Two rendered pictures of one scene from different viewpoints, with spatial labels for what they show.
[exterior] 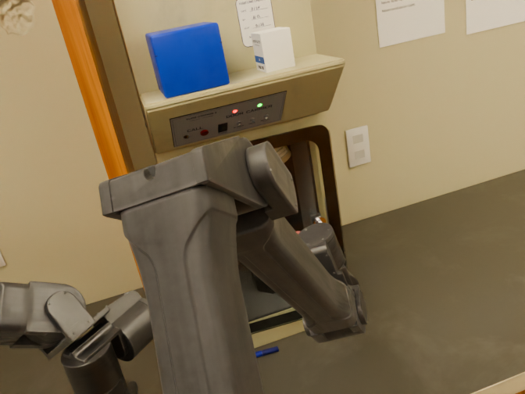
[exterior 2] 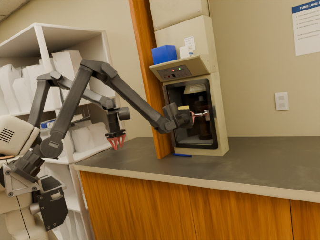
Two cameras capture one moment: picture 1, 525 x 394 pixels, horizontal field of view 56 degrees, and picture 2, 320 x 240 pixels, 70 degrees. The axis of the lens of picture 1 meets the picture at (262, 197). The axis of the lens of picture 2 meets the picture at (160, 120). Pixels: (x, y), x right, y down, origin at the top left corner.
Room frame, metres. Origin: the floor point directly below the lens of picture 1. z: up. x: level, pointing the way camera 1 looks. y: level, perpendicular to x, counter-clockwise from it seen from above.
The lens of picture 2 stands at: (-0.14, -0.89, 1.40)
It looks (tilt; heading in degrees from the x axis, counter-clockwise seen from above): 9 degrees down; 50
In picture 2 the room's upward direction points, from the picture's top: 10 degrees counter-clockwise
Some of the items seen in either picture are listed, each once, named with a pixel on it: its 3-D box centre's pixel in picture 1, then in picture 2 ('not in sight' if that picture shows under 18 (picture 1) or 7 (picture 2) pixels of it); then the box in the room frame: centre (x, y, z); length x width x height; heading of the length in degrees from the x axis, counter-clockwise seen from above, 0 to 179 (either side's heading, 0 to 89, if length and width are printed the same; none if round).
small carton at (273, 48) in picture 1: (273, 49); (186, 52); (0.83, -0.06, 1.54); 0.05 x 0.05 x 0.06; 14
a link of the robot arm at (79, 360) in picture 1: (95, 362); (113, 117); (0.49, 0.23, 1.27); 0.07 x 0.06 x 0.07; 146
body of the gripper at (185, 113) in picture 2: not in sight; (183, 119); (0.71, -0.07, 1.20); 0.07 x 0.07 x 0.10; 12
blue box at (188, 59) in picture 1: (186, 58); (164, 55); (0.80, 0.07, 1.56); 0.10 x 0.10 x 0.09; 13
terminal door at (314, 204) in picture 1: (266, 240); (189, 115); (0.85, 0.01, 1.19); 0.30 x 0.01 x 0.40; 99
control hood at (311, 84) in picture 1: (245, 106); (178, 69); (0.82, 0.00, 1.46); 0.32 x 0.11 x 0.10; 103
